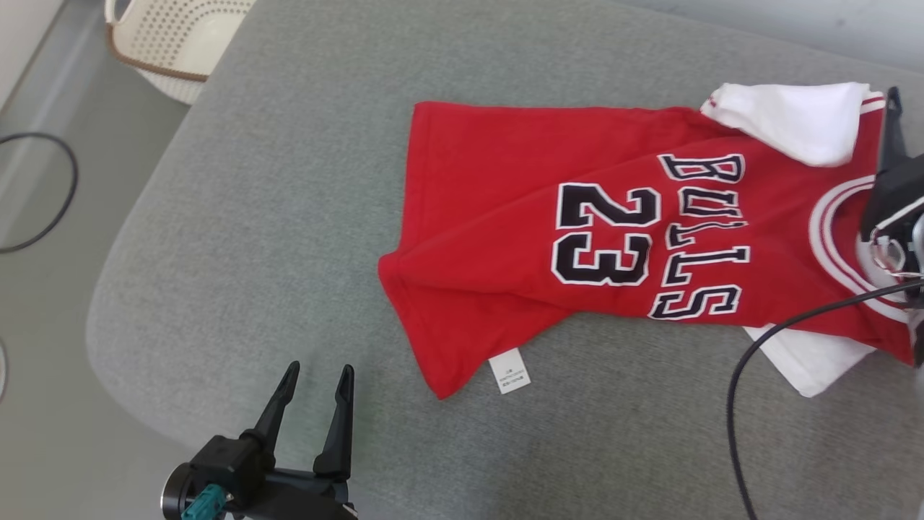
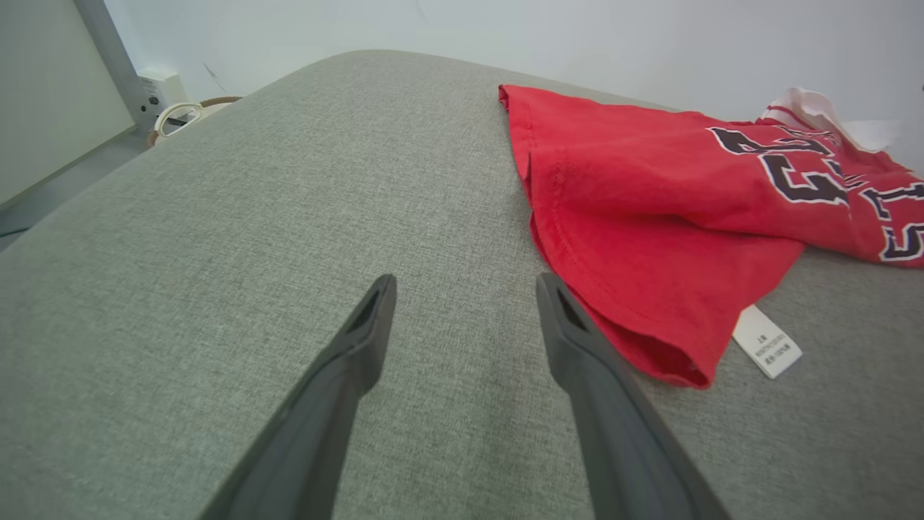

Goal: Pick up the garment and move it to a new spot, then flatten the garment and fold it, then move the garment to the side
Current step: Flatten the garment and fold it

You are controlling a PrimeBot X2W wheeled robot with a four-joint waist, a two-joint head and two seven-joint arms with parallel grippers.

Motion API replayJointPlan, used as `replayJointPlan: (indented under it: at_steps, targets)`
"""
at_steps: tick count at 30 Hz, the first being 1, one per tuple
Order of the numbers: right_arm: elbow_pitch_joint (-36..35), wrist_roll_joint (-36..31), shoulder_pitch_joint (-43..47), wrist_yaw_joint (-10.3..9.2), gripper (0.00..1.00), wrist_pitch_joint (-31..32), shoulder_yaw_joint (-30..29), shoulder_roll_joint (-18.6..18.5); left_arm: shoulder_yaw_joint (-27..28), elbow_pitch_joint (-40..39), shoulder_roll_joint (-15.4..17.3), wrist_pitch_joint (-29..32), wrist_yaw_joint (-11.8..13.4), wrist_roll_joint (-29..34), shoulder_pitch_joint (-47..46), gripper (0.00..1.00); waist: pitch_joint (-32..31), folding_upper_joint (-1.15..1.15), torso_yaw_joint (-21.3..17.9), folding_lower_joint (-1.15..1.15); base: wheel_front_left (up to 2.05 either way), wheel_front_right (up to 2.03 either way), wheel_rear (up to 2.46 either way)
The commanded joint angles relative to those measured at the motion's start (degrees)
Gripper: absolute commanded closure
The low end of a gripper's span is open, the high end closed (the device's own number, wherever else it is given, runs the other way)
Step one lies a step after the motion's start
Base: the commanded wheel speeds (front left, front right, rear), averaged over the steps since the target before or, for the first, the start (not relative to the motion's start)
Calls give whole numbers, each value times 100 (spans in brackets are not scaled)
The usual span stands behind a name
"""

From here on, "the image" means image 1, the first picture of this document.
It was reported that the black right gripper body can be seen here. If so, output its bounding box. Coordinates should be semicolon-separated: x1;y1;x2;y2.
859;153;924;241

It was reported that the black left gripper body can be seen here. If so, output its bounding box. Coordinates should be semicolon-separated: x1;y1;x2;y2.
189;433;358;520

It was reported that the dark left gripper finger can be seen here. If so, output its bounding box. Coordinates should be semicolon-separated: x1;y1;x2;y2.
314;364;356;479
242;360;301;456

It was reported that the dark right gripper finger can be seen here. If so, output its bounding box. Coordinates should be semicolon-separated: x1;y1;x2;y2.
877;87;907;174

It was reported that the red Bulls basketball jersey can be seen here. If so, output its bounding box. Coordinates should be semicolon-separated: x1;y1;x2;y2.
378;82;924;400

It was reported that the grey fabric sofa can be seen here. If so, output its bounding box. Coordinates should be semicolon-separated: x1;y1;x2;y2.
85;0;924;520

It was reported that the cream perforated laundry basket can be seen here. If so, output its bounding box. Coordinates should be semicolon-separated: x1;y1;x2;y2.
105;0;257;105

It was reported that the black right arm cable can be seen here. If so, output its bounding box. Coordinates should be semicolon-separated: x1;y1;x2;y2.
725;280;924;520

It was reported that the black floor cable loop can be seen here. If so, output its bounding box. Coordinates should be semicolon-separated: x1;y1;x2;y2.
0;132;79;254

